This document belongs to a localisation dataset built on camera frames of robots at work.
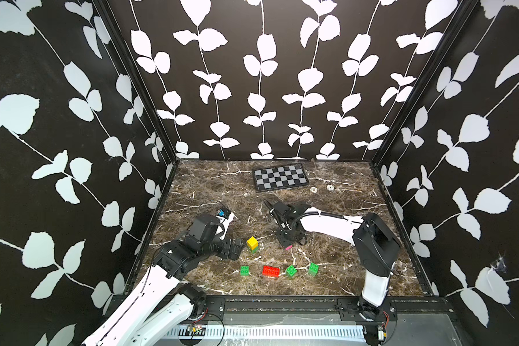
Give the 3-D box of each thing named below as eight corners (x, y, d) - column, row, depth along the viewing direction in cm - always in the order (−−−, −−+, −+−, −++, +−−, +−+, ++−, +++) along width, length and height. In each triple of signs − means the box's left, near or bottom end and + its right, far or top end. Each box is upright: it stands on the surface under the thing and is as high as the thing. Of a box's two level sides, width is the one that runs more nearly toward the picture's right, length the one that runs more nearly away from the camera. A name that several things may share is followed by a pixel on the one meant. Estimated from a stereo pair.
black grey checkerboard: (256, 193, 109) (256, 189, 106) (252, 173, 118) (252, 169, 115) (307, 185, 113) (308, 181, 110) (300, 167, 121) (301, 163, 119)
